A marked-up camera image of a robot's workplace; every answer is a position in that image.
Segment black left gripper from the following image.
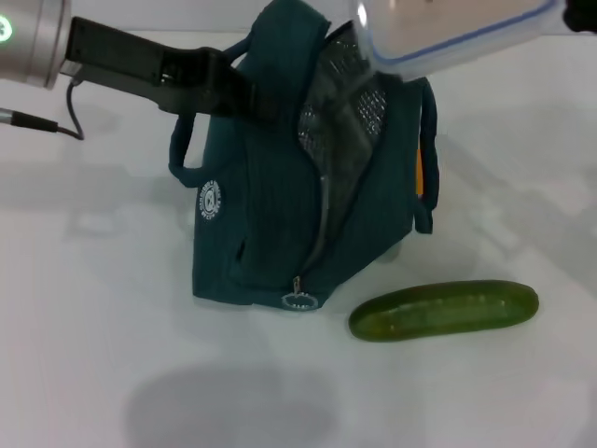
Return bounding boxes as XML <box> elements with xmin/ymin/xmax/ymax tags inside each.
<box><xmin>61</xmin><ymin>16</ymin><xmax>281</xmax><ymax>123</ymax></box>

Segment dark teal insulated lunch bag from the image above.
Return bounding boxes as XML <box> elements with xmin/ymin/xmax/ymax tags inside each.
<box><xmin>167</xmin><ymin>0</ymin><xmax>440</xmax><ymax>313</ymax></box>

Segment clear blue-rimmed food container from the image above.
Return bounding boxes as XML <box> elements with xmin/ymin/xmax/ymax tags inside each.
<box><xmin>347</xmin><ymin>0</ymin><xmax>568</xmax><ymax>83</ymax></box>

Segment green cucumber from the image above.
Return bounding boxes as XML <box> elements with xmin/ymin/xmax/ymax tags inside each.
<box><xmin>349</xmin><ymin>278</ymin><xmax>540</xmax><ymax>344</ymax></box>

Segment left gripper cable with plug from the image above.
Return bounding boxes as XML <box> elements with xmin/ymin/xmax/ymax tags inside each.
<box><xmin>0</xmin><ymin>77</ymin><xmax>86</xmax><ymax>141</ymax></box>

